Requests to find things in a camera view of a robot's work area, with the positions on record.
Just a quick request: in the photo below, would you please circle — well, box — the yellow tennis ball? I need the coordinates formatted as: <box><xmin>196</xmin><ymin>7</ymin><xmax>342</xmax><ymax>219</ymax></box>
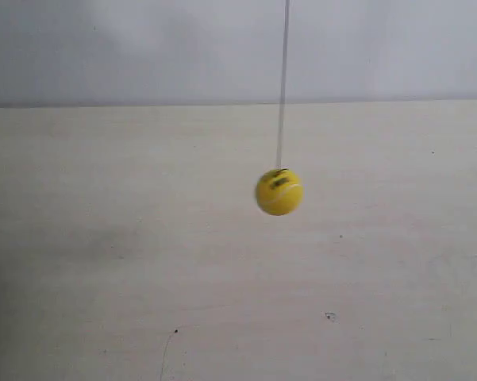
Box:
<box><xmin>255</xmin><ymin>168</ymin><xmax>304</xmax><ymax>216</ymax></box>

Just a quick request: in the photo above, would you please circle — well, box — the thin black string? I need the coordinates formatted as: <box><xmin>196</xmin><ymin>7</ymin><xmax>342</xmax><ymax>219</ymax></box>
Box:
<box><xmin>275</xmin><ymin>0</ymin><xmax>291</xmax><ymax>171</ymax></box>

